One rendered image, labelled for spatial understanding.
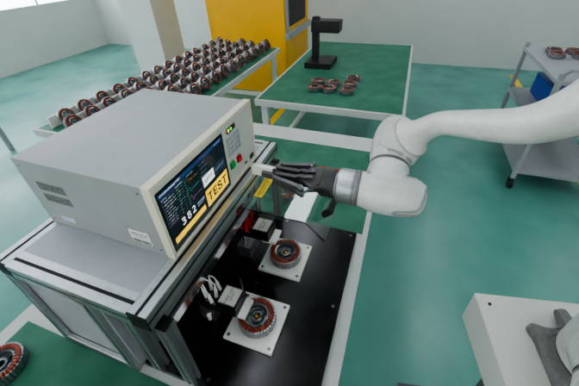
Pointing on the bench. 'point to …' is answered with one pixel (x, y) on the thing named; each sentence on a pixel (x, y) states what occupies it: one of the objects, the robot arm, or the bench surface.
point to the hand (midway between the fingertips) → (263, 170)
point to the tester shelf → (120, 261)
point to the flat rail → (207, 267)
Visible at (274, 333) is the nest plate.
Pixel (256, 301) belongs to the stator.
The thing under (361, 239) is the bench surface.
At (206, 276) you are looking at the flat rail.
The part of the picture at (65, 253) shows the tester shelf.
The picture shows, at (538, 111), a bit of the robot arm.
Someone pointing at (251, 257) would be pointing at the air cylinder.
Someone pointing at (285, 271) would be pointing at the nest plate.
